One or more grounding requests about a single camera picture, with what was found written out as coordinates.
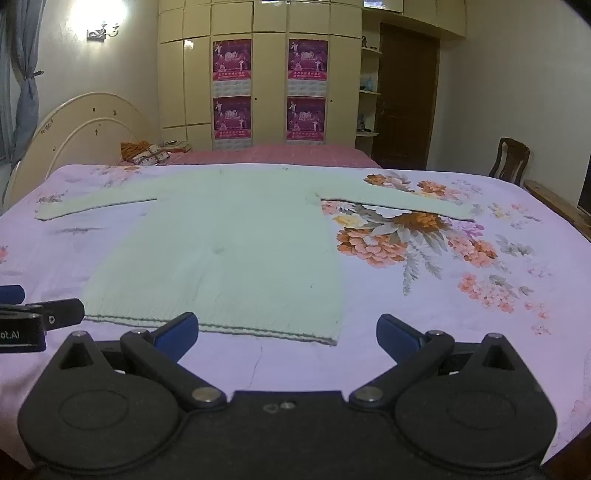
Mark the cream wardrobe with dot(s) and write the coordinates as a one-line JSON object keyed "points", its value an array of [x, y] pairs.
{"points": [[272, 69]]}

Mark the ornate wall lamp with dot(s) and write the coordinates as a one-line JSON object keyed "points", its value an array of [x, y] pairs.
{"points": [[102, 31]]}

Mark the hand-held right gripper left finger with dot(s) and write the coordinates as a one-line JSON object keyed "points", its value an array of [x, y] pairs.
{"points": [[178, 333]]}

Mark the dark wooden chair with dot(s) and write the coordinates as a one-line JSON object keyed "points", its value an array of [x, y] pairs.
{"points": [[508, 159]]}

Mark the dark wooden door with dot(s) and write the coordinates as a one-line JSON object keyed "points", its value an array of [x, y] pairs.
{"points": [[404, 97]]}

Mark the flat book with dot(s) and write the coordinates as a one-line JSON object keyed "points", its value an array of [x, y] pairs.
{"points": [[178, 146]]}

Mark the pink checked bed cover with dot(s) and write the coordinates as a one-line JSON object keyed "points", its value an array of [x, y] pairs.
{"points": [[286, 154]]}

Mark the grey tied curtain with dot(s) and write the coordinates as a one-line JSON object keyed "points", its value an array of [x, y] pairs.
{"points": [[21, 83]]}

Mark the magenta wall poster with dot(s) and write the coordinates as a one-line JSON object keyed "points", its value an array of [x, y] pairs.
{"points": [[232, 117], [306, 117], [308, 59], [232, 60]]}

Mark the floral lilac bedsheet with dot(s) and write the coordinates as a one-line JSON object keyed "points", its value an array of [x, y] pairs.
{"points": [[415, 286]]}

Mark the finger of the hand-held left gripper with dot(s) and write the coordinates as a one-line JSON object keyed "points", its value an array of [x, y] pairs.
{"points": [[10, 293], [64, 313]]}

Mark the light green knit sweater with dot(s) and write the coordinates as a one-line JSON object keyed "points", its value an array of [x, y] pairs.
{"points": [[221, 258]]}

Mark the cream arched headboard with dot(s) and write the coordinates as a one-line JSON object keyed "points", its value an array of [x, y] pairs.
{"points": [[87, 134]]}

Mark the orange patterned cloth bundle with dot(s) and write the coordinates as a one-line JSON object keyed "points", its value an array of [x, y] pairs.
{"points": [[150, 156]]}

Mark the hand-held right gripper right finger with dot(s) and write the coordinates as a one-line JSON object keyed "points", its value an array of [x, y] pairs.
{"points": [[397, 335]]}

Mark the cream open corner shelves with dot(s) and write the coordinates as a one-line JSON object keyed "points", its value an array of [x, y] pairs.
{"points": [[369, 87]]}

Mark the cream overhead cabinets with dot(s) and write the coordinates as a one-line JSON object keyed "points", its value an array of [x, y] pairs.
{"points": [[415, 14]]}

